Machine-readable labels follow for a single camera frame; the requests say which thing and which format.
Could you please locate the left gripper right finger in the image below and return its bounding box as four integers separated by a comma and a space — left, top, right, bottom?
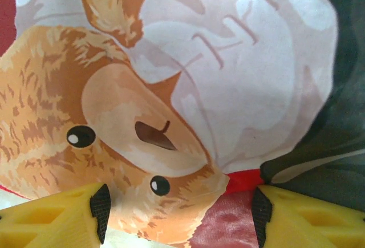
252, 184, 365, 248

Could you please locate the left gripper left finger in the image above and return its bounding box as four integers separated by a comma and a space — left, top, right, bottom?
0, 182, 112, 248

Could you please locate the red bear print t-shirt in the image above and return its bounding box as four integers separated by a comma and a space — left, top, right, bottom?
0, 0, 365, 248

